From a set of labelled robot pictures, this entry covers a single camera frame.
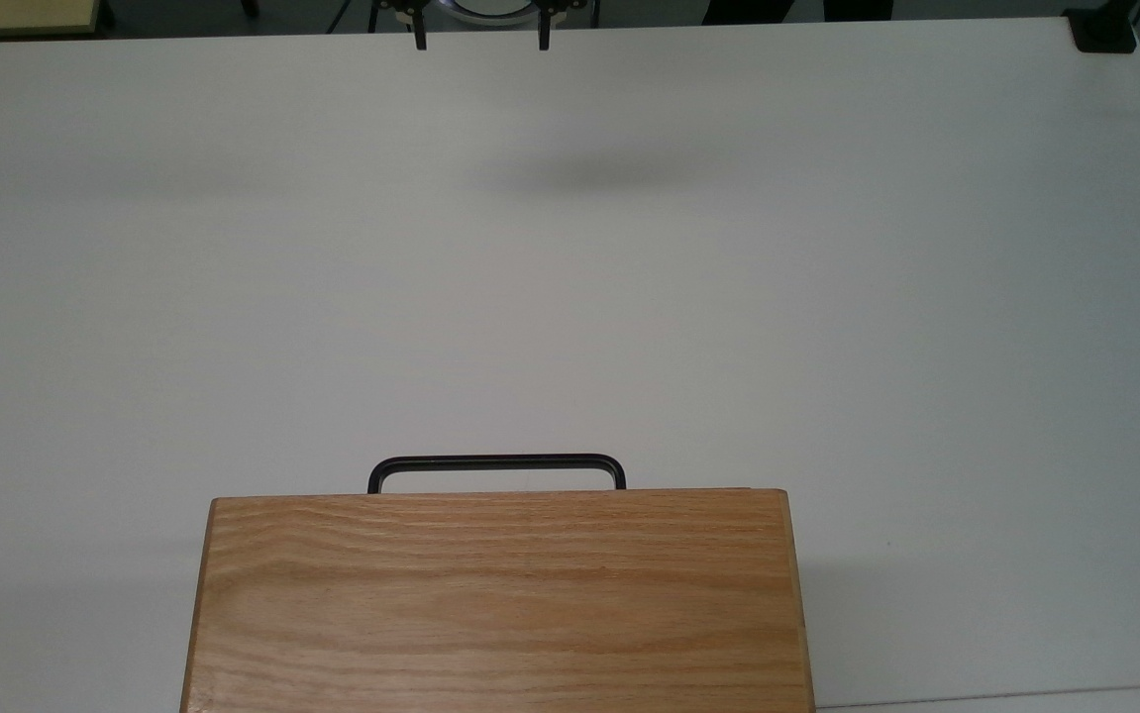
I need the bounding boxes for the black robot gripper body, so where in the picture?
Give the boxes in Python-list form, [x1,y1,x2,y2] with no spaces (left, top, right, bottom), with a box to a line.
[368,0,598,21]

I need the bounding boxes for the black metal drawer handle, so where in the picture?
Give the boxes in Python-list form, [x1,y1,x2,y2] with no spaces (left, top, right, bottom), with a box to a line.
[367,454,627,494]

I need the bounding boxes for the oak wooden drawer cabinet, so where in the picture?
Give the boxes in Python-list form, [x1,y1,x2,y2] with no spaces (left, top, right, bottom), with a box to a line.
[180,488,816,713]

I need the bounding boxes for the thin black tripod legs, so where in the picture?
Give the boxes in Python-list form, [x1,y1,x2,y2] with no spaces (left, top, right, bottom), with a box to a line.
[325,0,380,35]

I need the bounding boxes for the yellow wooden side table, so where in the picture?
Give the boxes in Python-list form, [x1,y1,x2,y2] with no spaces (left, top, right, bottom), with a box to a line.
[0,0,103,41]

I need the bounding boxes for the black table clamp mount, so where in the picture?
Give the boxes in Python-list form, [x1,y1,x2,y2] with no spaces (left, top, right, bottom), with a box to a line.
[1063,0,1140,54]

